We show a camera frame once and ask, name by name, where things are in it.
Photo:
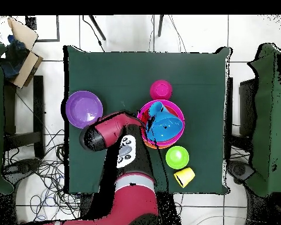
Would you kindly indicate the blue cup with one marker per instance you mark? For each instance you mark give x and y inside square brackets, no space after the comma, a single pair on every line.
[155,107]

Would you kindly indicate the medium blue bowl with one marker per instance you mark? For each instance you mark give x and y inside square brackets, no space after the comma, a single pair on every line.
[166,126]

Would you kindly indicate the large orange bowl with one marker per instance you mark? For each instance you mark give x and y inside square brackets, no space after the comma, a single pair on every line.
[164,147]

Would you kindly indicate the large pink bowl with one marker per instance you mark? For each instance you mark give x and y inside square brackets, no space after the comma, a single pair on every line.
[175,105]

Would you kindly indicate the small crimson bowl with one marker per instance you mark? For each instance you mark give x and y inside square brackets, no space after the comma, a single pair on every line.
[161,89]

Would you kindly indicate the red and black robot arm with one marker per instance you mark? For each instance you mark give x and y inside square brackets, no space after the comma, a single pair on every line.
[112,129]

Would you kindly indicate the small green bowl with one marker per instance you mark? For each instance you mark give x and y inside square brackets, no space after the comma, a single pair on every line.
[177,157]

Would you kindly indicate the dark green tablecloth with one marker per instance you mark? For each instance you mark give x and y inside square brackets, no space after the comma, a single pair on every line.
[140,70]

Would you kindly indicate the purple bowl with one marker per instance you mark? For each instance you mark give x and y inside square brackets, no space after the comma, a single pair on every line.
[84,107]

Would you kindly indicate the yellow cup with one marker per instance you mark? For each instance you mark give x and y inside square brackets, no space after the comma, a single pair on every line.
[186,175]

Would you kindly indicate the black tripod leg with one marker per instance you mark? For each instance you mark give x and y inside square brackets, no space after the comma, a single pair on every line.
[160,25]
[97,27]

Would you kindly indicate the black stool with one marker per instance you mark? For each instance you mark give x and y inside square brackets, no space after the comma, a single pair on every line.
[38,105]

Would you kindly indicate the cardboard box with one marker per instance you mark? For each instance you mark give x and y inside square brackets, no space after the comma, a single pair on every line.
[25,68]

